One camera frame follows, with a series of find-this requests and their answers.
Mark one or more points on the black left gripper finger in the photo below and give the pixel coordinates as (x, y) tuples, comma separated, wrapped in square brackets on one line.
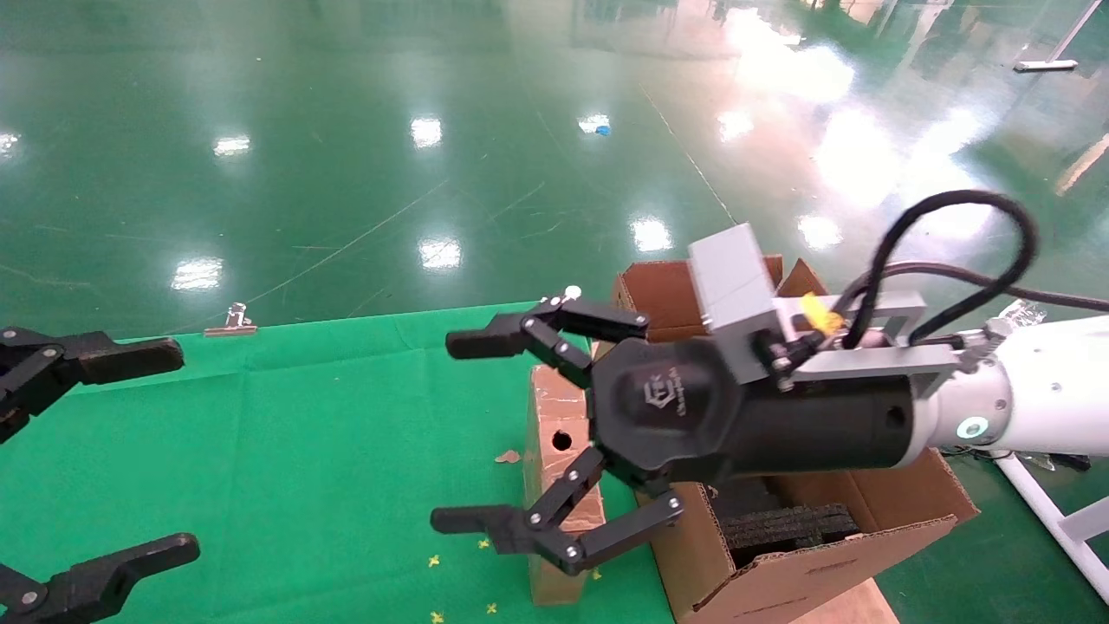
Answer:
[(121, 357), (95, 585)]

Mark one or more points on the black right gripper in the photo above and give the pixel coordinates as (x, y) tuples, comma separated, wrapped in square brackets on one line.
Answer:
[(693, 416)]

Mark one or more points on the narrow cardboard box with hole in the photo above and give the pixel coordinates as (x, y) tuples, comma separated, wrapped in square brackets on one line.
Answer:
[(554, 407)]

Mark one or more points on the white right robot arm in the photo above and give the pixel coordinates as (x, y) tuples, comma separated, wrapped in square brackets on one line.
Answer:
[(1048, 390)]

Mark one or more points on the small cardboard scrap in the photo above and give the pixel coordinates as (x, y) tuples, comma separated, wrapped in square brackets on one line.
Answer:
[(508, 456)]

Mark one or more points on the large open brown carton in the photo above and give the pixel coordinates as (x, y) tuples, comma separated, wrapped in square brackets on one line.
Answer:
[(780, 589)]

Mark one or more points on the silver binder clip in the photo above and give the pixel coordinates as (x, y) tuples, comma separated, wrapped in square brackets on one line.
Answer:
[(232, 321)]

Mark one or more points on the green table cloth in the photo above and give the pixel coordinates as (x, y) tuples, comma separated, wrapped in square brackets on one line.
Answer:
[(303, 433)]

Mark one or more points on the black foam block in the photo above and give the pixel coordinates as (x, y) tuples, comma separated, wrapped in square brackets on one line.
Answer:
[(788, 529)]

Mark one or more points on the white floor squeegee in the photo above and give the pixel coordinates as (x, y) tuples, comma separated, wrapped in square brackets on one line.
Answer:
[(1044, 65)]

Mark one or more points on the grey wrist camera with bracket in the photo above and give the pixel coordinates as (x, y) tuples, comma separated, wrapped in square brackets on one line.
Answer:
[(736, 277)]

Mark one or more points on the white metal frame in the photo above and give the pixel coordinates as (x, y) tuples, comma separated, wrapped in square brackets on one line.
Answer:
[(1040, 503)]

